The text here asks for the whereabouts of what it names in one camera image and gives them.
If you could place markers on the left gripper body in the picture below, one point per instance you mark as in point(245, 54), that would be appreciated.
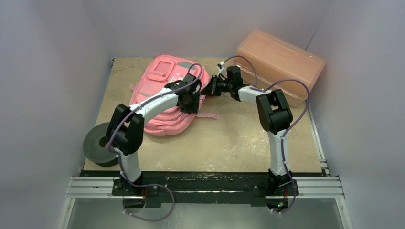
point(191, 105)

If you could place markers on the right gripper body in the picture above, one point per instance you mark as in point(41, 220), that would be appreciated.
point(214, 85)

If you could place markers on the pink backpack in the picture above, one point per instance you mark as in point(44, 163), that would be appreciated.
point(162, 70)

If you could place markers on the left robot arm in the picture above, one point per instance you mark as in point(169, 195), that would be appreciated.
point(126, 127)

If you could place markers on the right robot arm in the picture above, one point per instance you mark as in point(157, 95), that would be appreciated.
point(274, 113)

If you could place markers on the orange plastic storage box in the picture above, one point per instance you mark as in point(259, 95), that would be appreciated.
point(265, 59)

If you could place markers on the grey tape roll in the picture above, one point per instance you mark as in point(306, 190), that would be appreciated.
point(95, 147)

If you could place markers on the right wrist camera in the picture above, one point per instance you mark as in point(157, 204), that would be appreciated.
point(220, 67)

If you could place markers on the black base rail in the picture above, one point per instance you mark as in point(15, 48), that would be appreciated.
point(251, 188)

